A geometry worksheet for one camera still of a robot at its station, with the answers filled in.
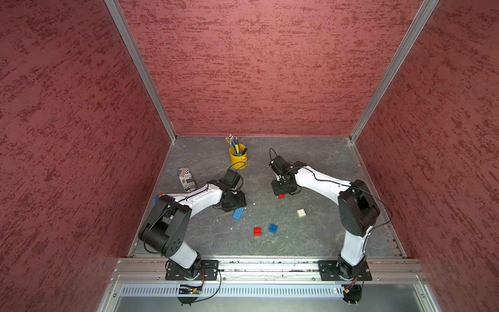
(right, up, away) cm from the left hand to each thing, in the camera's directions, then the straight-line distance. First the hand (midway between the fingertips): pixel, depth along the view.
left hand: (241, 209), depth 89 cm
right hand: (+19, +7, +3) cm, 20 cm away
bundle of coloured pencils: (-4, +31, +9) cm, 33 cm away
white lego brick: (+28, -1, -1) cm, 28 cm away
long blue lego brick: (-1, -2, -1) cm, 2 cm away
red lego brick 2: (+20, +5, +4) cm, 21 cm away
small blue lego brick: (+15, -7, -5) cm, 17 cm away
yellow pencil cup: (-2, +22, +9) cm, 24 cm away
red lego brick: (+8, -8, -6) cm, 13 cm away
